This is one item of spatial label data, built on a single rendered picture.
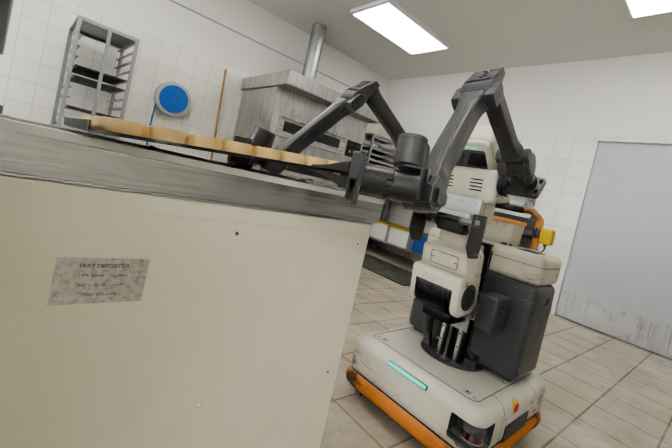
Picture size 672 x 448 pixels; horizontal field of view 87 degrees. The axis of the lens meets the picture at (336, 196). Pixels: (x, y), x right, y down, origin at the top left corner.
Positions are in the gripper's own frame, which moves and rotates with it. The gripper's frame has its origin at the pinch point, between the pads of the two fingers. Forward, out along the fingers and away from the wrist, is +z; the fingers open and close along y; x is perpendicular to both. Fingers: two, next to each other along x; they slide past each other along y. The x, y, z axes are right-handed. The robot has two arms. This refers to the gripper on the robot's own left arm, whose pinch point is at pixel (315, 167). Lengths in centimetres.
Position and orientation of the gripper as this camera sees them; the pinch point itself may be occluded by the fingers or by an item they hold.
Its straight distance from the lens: 68.4
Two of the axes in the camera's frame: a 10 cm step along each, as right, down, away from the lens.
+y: -2.1, 9.8, 0.8
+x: 0.7, -0.6, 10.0
